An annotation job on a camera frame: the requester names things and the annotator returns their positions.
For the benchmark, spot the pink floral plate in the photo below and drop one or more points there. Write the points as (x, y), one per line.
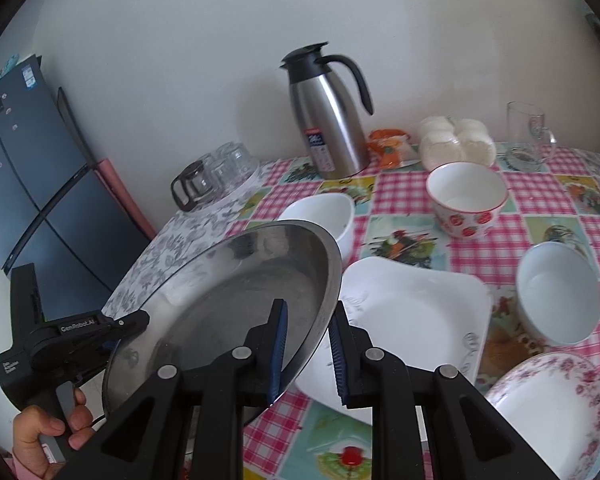
(553, 401)

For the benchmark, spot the upturned clear glass cups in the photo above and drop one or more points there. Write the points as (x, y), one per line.
(229, 166)

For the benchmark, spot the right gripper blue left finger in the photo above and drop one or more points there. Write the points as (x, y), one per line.
(279, 321)

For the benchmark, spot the person's left hand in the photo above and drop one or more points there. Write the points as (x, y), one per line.
(28, 456)

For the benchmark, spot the strawberry pattern bowl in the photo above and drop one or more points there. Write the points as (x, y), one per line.
(466, 198)

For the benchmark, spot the white square bowl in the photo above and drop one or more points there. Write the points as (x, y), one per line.
(334, 212)

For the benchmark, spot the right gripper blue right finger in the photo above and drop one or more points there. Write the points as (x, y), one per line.
(337, 328)

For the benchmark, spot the stainless steel thermos jug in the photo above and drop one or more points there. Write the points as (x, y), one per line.
(325, 112)

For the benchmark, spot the large stainless steel plate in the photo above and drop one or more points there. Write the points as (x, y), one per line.
(208, 305)

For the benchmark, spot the clear glass mug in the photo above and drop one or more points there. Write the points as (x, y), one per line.
(531, 144)

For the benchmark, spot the glass teapot black handle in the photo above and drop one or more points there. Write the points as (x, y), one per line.
(192, 187)

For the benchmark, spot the bag of white buns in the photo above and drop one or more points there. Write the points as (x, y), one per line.
(443, 140)

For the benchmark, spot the white round bowl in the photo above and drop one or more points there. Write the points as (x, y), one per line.
(558, 295)

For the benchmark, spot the orange snack packet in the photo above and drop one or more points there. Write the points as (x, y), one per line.
(393, 148)

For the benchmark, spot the colourful checked tablecloth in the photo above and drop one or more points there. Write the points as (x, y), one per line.
(560, 202)

